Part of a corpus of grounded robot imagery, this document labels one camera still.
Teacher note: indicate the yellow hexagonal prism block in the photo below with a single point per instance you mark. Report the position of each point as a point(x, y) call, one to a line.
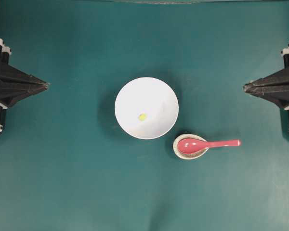
point(142, 117)

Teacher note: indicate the white round bowl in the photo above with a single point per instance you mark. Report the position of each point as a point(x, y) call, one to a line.
point(151, 96)

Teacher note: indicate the pink ceramic spoon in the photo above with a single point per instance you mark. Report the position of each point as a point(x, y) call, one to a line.
point(191, 145)

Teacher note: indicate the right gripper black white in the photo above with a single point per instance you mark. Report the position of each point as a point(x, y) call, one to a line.
point(261, 88)

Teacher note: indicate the small speckled beige dish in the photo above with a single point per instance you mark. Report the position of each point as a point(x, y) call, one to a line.
point(187, 156)

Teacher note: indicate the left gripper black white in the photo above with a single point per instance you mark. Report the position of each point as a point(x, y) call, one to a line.
point(10, 94)

